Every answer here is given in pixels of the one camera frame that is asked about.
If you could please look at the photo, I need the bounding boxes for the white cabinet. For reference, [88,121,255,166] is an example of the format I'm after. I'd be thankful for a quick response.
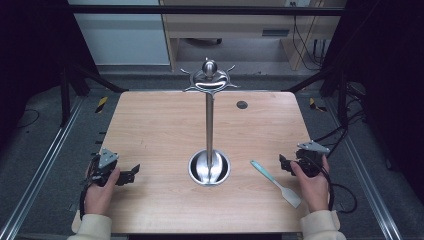
[67,0,171,67]

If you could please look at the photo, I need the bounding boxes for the black metal frame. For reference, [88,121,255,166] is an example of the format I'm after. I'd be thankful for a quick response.
[58,3,351,128]

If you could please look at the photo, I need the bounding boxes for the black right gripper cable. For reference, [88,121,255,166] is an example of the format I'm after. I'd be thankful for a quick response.
[308,155,358,215]

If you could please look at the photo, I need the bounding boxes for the black hanging desk cables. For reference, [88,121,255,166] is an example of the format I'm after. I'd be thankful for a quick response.
[289,1,329,72]

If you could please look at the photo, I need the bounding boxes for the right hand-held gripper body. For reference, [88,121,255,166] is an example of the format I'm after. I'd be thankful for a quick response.
[295,140,331,178]

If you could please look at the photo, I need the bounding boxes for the yellow-handled tool floor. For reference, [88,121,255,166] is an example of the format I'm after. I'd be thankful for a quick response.
[95,95,109,114]
[308,97,328,113]

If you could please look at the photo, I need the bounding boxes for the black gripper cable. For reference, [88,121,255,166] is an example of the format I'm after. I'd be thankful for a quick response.
[308,155,358,215]
[78,179,94,222]

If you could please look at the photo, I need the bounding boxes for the steel utensil hanging stand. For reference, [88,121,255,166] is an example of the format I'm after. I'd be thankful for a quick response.
[180,56,241,187]

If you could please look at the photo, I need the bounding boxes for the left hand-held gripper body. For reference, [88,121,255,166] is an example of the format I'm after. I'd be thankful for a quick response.
[87,147,120,188]

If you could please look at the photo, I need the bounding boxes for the yellow-handled tool right floor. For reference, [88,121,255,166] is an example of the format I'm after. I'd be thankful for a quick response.
[308,97,328,113]

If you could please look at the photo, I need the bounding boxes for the person's left hand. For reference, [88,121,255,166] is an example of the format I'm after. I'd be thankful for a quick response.
[83,166,121,217]

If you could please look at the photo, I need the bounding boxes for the person's right hand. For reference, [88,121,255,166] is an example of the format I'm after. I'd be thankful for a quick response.
[289,154,331,214]

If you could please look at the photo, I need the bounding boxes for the black floor cables bundle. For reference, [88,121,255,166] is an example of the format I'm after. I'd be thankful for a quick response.
[311,81,368,159]

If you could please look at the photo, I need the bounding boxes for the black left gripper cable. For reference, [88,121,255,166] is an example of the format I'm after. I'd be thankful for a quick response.
[78,179,94,222]

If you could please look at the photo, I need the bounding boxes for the yellow-handled tool left floor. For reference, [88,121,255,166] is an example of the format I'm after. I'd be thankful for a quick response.
[95,95,109,114]

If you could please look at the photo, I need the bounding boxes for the aluminium floor rail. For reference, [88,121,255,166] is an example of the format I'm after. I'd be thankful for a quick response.
[0,95,85,240]
[324,98,404,240]

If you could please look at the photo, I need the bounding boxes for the teal handled spatula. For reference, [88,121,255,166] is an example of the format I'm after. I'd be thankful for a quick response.
[249,159,303,210]

